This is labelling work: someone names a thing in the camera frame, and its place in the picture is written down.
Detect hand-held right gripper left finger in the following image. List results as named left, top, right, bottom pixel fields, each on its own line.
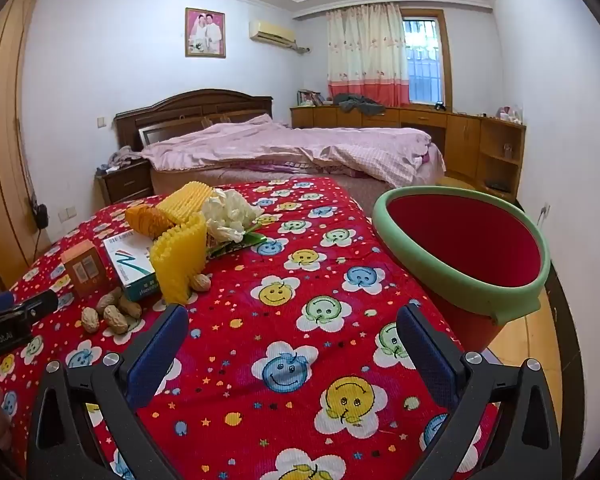
left=27, top=302, right=191, bottom=480

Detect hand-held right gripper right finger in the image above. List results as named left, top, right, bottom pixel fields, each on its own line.
left=395, top=302, right=566, bottom=480

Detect small orange box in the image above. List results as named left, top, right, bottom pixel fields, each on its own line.
left=61, top=240, right=110, bottom=298

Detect white box with blue-green print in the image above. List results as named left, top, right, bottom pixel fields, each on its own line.
left=102, top=230, right=161, bottom=302

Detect yellow foam fruit net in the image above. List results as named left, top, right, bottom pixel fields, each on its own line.
left=149, top=212, right=208, bottom=307
left=157, top=182, right=216, bottom=223

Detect red bucket with green rim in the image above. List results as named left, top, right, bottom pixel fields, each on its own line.
left=371, top=185, right=552, bottom=356

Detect orange foam fruit net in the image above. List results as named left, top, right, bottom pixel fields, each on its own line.
left=125, top=204, right=176, bottom=239

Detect green wrapper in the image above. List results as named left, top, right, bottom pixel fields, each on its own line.
left=207, top=227, right=268, bottom=258

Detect white tissue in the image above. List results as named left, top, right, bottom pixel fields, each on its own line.
left=201, top=189, right=263, bottom=243

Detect black power adapter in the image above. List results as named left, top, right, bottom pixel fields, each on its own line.
left=30, top=200, right=50, bottom=231

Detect red smiley flower blanket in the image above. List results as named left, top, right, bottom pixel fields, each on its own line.
left=0, top=177, right=501, bottom=480

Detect dark wooden nightstand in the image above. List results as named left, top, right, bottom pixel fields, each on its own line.
left=96, top=160, right=155, bottom=206

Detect pink cloth pile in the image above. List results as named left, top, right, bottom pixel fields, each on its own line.
left=107, top=146, right=146, bottom=168

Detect bed mattress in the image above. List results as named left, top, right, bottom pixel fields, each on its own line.
left=150, top=160, right=361, bottom=196

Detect wooden corner shelf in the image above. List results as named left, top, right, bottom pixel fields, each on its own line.
left=477, top=117, right=527, bottom=203

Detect long wooden desk cabinet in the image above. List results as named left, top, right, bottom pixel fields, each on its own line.
left=290, top=105, right=483, bottom=181

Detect dark wooden headboard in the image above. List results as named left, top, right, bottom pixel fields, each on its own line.
left=114, top=89, right=273, bottom=153

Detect bed with pink blanket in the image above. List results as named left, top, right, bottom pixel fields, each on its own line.
left=140, top=114, right=446, bottom=188

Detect dark grey clothes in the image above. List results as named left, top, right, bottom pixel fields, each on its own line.
left=332, top=94, right=387, bottom=115

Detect floral curtain with red hem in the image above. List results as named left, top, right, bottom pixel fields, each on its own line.
left=326, top=2, right=412, bottom=106

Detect window with wooden frame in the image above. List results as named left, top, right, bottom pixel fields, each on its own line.
left=400, top=9, right=453, bottom=109

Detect framed wall photo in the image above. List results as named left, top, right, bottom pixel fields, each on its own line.
left=185, top=7, right=227, bottom=59

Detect wall air conditioner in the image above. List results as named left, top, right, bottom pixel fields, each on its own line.
left=248, top=20, right=297, bottom=47

